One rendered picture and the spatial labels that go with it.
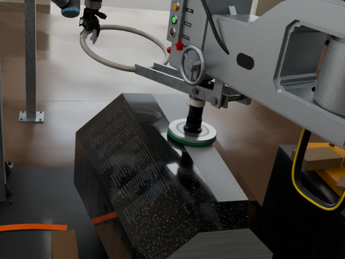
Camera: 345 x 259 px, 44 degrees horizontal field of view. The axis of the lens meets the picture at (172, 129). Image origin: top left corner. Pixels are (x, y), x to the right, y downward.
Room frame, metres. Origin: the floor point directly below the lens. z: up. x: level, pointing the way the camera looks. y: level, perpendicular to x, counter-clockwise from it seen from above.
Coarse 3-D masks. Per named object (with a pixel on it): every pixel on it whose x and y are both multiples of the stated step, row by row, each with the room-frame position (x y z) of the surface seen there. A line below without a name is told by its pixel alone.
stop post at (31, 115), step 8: (24, 0) 3.19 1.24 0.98; (32, 0) 3.21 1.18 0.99; (24, 8) 3.19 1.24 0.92; (32, 8) 3.21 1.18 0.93; (32, 16) 3.21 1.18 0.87; (32, 24) 3.21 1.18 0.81; (32, 32) 3.21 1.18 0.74; (32, 40) 3.21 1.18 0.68; (32, 48) 3.21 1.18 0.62; (32, 56) 3.21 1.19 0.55; (32, 64) 3.21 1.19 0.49; (32, 72) 3.21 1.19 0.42; (32, 80) 3.21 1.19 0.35; (32, 88) 3.21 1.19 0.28; (32, 96) 3.21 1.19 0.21; (32, 104) 3.21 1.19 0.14; (24, 112) 3.29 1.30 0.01; (32, 112) 3.21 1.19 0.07; (40, 112) 3.33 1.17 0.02; (24, 120) 3.14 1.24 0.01; (32, 120) 3.16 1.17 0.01; (40, 120) 3.18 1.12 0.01
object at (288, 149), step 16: (288, 160) 1.76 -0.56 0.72; (272, 176) 1.85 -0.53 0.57; (288, 176) 1.72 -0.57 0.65; (304, 176) 1.62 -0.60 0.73; (272, 192) 1.81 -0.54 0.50; (288, 192) 1.70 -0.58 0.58; (320, 192) 1.49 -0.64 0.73; (272, 208) 1.77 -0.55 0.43; (288, 208) 1.67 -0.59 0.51; (304, 208) 1.56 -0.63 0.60; (288, 224) 1.64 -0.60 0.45; (304, 224) 1.53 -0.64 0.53; (320, 224) 1.44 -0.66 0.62; (336, 224) 1.36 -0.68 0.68; (288, 240) 1.60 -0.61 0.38; (304, 240) 1.50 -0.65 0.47; (320, 240) 1.41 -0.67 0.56; (336, 240) 1.33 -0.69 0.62; (288, 256) 1.57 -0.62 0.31; (304, 256) 1.47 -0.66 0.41; (320, 256) 1.38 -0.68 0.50; (336, 256) 1.31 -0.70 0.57
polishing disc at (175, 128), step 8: (176, 120) 1.76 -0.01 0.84; (184, 120) 1.77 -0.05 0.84; (168, 128) 1.68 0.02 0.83; (176, 128) 1.67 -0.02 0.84; (208, 128) 1.72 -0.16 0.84; (176, 136) 1.61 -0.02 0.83; (184, 136) 1.61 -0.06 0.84; (192, 136) 1.62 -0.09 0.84; (200, 136) 1.63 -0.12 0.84; (208, 136) 1.65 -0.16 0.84
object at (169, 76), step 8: (136, 64) 2.00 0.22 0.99; (160, 64) 2.04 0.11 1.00; (136, 72) 2.00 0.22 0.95; (144, 72) 1.94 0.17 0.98; (152, 72) 1.88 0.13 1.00; (160, 72) 1.83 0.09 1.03; (168, 72) 1.97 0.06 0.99; (176, 72) 1.92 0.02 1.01; (160, 80) 1.83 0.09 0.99; (168, 80) 1.78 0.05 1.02; (176, 80) 1.73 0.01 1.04; (176, 88) 1.72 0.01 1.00; (184, 88) 1.68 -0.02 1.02; (192, 88) 1.64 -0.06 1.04; (200, 88) 1.60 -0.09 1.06; (208, 88) 1.57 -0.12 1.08; (224, 88) 1.65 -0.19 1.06; (232, 88) 1.61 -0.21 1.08; (200, 96) 1.59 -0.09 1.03; (208, 96) 1.55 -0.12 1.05; (224, 96) 1.48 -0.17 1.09; (232, 96) 1.53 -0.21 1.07; (240, 96) 1.55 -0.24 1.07; (224, 104) 1.48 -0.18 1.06; (248, 104) 1.54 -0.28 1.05
